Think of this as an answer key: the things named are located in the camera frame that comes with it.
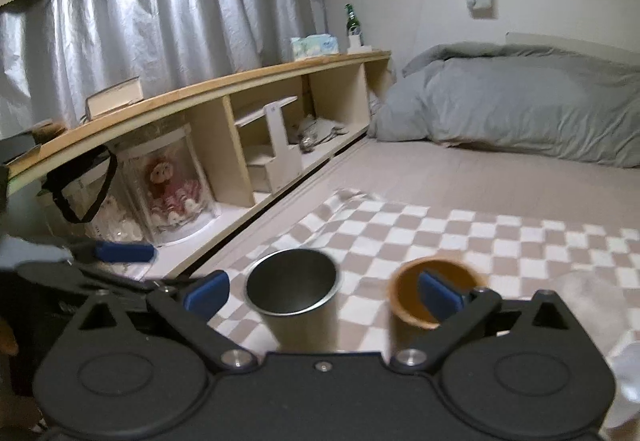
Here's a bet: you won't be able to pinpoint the silver curtain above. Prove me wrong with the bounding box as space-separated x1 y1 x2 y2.
0 0 329 142

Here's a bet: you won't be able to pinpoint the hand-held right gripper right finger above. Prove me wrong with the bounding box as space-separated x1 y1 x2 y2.
389 270 576 369

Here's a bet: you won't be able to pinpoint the thick book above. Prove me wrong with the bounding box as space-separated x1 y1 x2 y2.
84 76 145 120

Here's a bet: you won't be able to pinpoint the tissue packets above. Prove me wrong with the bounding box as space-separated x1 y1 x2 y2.
290 34 339 62

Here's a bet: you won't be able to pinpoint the dark box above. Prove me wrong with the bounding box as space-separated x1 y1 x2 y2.
0 120 67 163

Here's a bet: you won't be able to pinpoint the black-strapped clear bag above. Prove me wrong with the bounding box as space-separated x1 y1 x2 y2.
39 145 147 243

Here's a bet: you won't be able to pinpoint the brown wooden cup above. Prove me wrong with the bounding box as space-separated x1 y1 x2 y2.
388 257 487 357

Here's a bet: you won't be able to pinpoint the clear plastic container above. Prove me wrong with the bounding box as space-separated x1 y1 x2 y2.
116 121 221 248

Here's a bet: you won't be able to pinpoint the grey duvet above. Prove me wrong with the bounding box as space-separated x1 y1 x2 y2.
367 42 640 169

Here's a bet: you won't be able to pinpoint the white wooden stand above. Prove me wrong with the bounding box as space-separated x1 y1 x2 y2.
234 96 304 195

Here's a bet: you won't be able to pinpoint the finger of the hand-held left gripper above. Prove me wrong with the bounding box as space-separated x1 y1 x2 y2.
65 242 158 267
75 266 201 296

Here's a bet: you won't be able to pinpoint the long wooden shelf unit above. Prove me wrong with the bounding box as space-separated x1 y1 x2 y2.
0 50 393 279

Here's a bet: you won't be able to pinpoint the green glass bottle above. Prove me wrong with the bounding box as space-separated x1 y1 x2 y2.
343 4 362 40

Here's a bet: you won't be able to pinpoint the red and white plush toy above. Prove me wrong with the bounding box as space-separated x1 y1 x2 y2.
144 158 202 228

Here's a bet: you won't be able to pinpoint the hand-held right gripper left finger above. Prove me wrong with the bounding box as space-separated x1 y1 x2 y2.
70 270 261 369

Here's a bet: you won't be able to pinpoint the grey crumpled cloth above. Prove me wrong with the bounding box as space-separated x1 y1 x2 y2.
294 116 352 153

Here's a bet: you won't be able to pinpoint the beige checkered blanket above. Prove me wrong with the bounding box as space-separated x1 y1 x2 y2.
200 188 640 441

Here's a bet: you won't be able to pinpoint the white cloth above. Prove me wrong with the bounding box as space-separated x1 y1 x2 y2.
606 340 640 441

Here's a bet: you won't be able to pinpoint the stainless steel cup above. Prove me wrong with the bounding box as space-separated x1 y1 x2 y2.
243 248 343 354

